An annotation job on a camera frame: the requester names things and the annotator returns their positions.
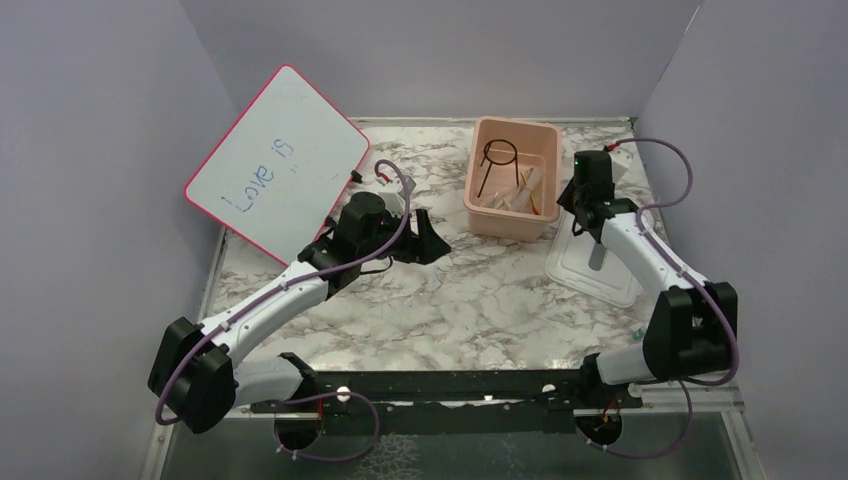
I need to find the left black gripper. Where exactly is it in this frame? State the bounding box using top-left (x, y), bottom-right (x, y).
top-left (358, 205), bottom-right (451, 265)

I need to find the white plastic bin lid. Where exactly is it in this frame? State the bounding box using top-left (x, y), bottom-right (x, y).
top-left (545, 212), bottom-right (642, 308)

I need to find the clay pipe triangle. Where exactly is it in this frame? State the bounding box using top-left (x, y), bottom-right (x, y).
top-left (489, 192), bottom-right (524, 212)

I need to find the black wire tripod ring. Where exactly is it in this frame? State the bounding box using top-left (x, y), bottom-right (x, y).
top-left (474, 139), bottom-right (519, 199)

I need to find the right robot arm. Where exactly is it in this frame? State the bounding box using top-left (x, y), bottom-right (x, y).
top-left (558, 149), bottom-right (739, 407)

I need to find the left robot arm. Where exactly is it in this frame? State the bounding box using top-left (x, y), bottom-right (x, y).
top-left (147, 192), bottom-right (451, 433)

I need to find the pink plastic bin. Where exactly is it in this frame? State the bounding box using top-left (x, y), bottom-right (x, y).
top-left (463, 116), bottom-right (562, 242)

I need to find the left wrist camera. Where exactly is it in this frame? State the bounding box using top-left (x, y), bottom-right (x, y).
top-left (377, 174), bottom-right (416, 217)

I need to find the white board with pink frame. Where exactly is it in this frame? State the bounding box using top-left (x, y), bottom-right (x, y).
top-left (184, 65), bottom-right (370, 264)

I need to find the black metal base rail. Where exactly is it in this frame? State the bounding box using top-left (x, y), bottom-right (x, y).
top-left (251, 368), bottom-right (743, 439)

